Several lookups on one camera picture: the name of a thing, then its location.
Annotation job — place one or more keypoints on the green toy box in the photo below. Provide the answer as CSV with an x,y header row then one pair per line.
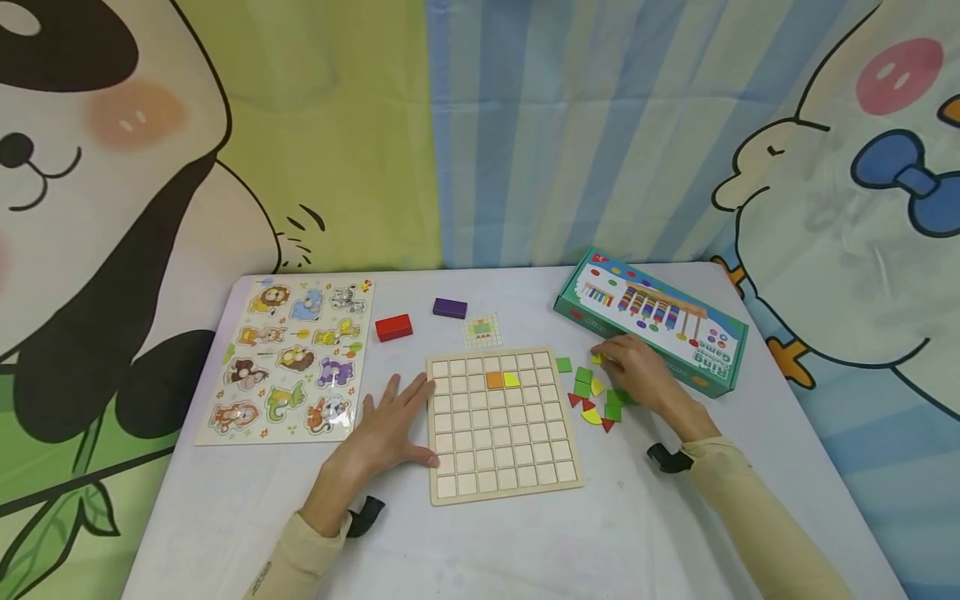
x,y
652,310

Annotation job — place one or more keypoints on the person's right forearm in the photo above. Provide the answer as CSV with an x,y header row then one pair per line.
x,y
757,517

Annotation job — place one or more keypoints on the purple rectangular block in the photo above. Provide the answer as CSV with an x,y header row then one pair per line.
x,y
450,307

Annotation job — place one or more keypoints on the person's left ring finger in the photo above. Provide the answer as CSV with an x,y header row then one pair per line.
x,y
369,414

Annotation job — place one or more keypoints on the animal peg puzzle board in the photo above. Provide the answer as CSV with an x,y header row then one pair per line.
x,y
289,358

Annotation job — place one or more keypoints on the pile of coloured shape pieces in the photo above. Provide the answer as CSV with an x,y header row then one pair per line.
x,y
583,388

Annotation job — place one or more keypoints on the red rectangular block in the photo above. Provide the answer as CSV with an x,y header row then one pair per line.
x,y
394,327

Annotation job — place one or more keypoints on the green square tile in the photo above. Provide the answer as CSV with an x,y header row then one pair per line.
x,y
563,364

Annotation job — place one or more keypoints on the person's left forearm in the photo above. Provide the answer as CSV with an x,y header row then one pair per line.
x,y
300,560

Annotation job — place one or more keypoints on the orange square tile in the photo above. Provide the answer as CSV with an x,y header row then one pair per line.
x,y
494,380

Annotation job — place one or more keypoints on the person's left hand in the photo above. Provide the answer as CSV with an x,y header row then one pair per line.
x,y
375,450

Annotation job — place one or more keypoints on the person's left index finger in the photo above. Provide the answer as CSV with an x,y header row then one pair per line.
x,y
420,392

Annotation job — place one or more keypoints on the person's right thumb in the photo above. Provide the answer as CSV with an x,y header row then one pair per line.
x,y
616,367

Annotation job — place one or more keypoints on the person's right index finger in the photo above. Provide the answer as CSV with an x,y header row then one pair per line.
x,y
613,346

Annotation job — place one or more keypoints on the wooden grid board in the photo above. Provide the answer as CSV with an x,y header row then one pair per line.
x,y
499,442

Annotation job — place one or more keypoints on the black wrist band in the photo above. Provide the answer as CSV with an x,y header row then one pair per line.
x,y
669,458
365,514

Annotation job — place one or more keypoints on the person's right hand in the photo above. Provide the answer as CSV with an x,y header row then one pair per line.
x,y
656,385

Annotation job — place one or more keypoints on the person's left middle finger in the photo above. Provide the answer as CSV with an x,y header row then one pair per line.
x,y
391,393

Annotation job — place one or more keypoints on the person's left thumb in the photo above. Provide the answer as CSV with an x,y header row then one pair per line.
x,y
420,456

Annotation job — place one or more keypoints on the small pattern card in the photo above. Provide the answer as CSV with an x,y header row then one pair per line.
x,y
482,331

